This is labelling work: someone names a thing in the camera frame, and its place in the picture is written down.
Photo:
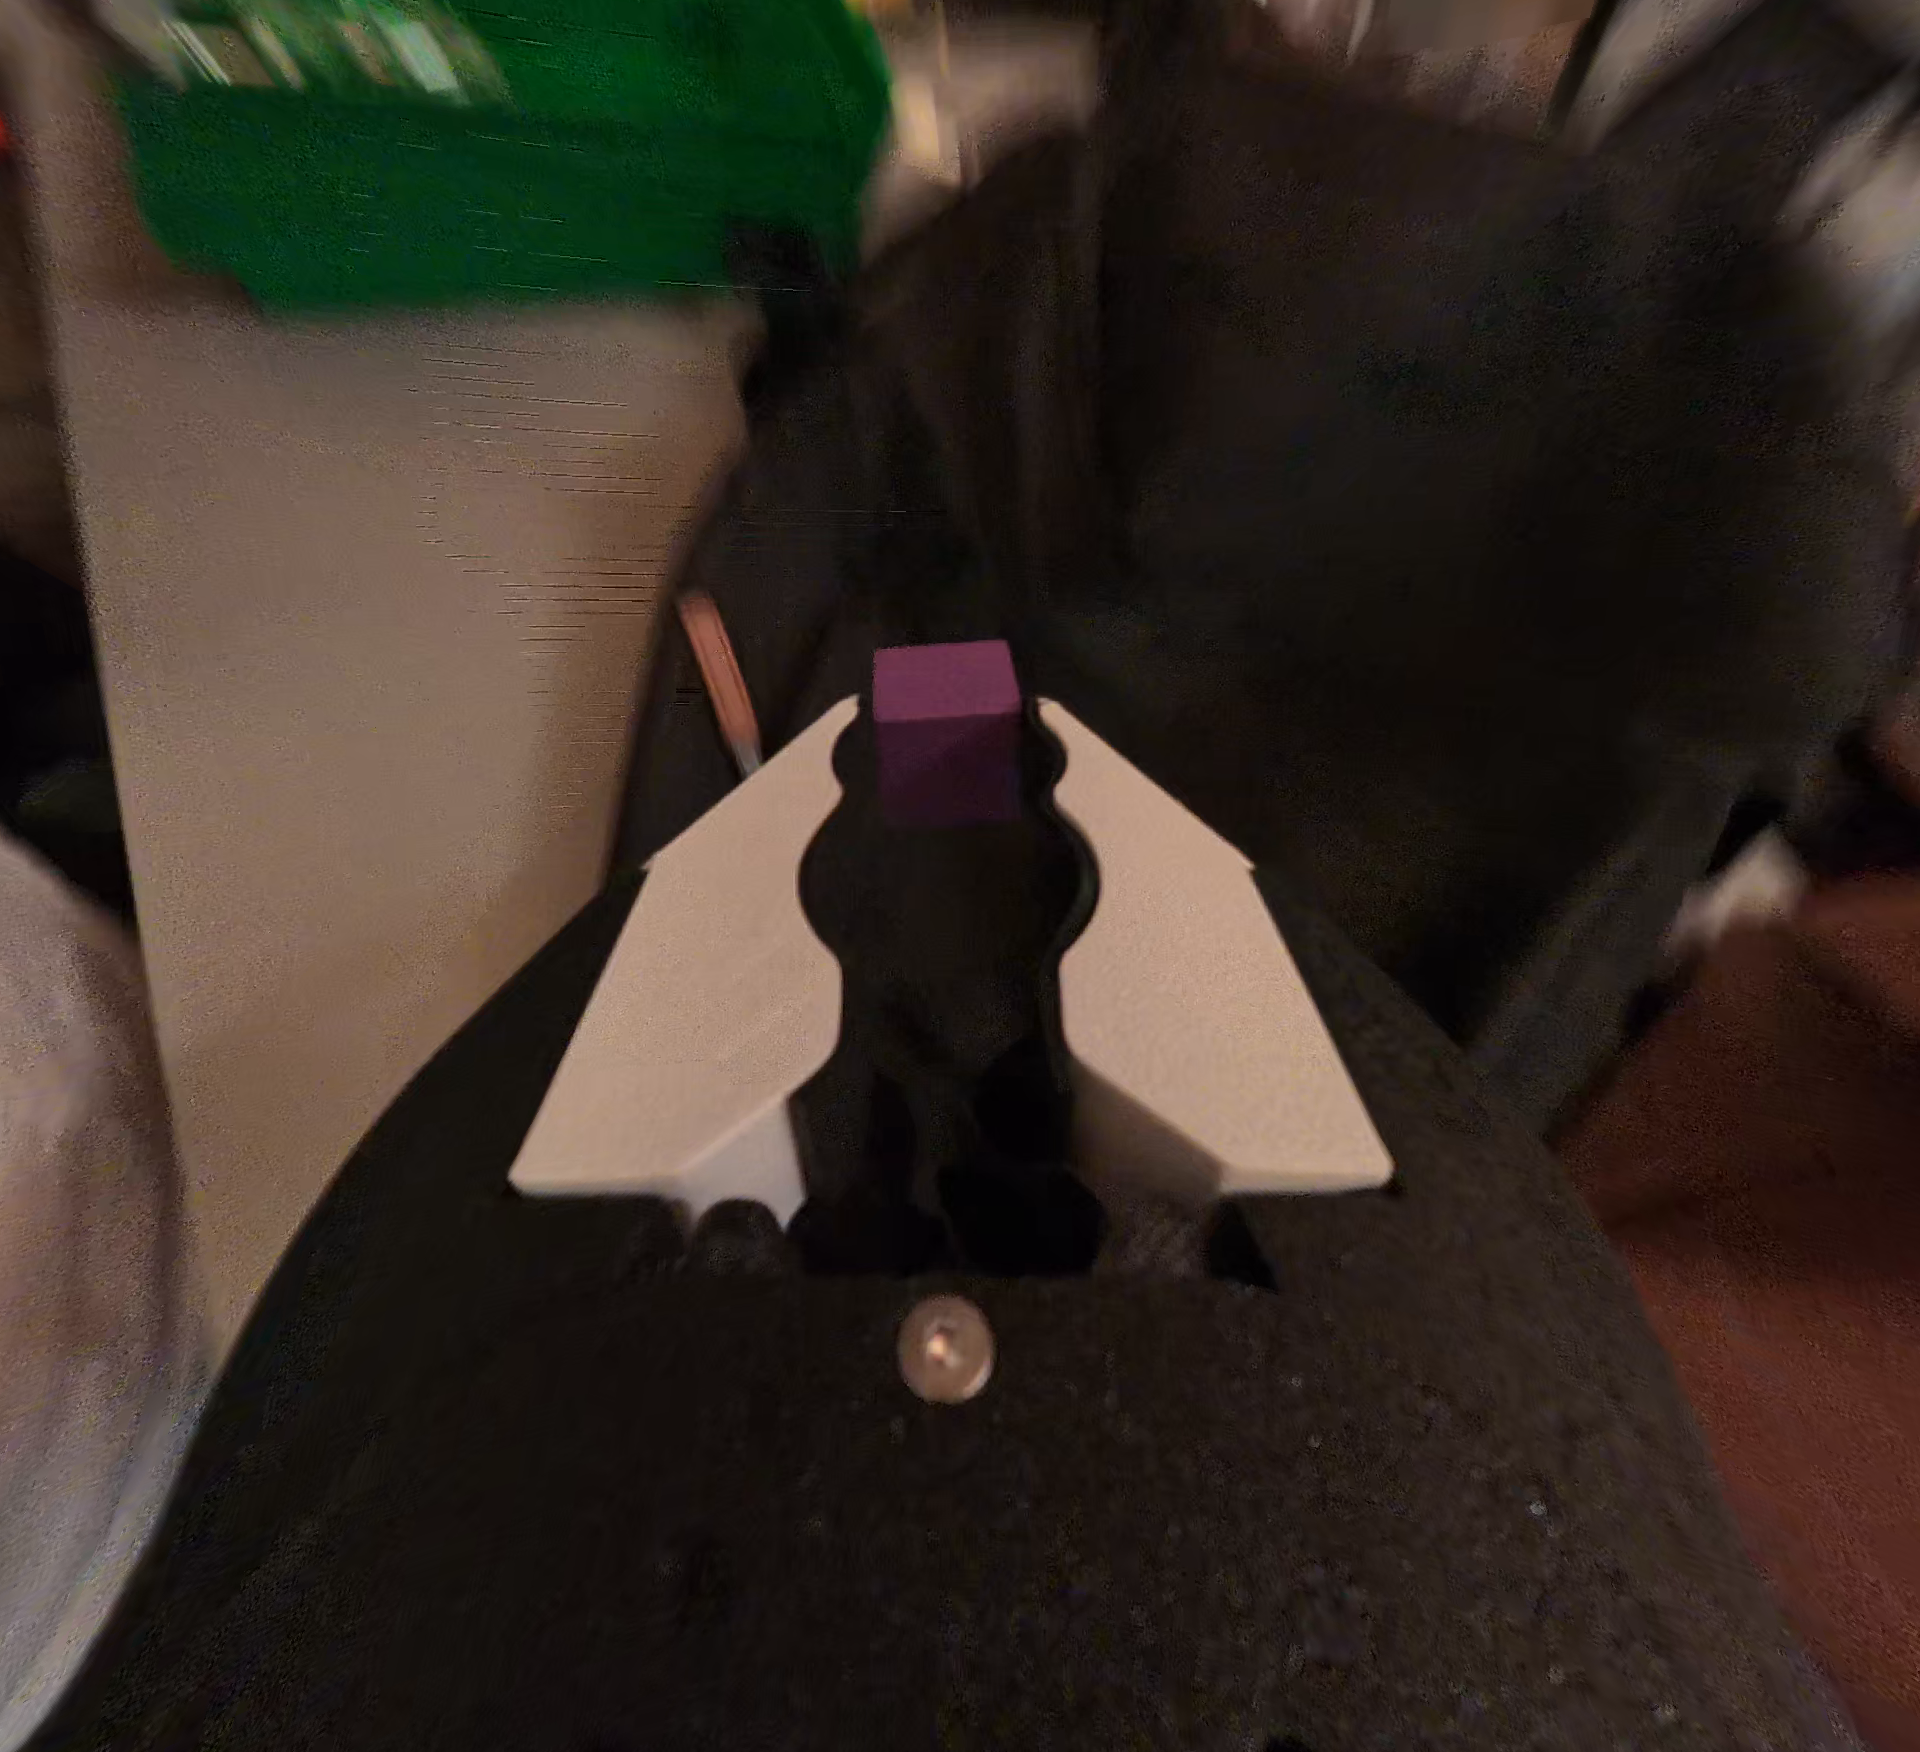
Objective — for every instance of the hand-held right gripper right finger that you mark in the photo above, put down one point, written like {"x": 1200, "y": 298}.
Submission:
{"x": 1200, "y": 986}

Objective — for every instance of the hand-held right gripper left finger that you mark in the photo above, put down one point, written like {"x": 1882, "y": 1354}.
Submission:
{"x": 704, "y": 986}

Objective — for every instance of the purple cube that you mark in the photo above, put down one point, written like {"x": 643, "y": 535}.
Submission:
{"x": 945, "y": 740}

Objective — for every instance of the white desk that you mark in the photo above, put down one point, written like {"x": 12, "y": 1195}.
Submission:
{"x": 405, "y": 671}

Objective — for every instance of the pen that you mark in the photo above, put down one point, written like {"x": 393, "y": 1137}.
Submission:
{"x": 721, "y": 687}

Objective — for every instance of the dark cloth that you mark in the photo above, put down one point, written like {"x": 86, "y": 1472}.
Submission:
{"x": 1349, "y": 506}

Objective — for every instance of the green box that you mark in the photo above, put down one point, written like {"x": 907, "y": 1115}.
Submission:
{"x": 494, "y": 87}

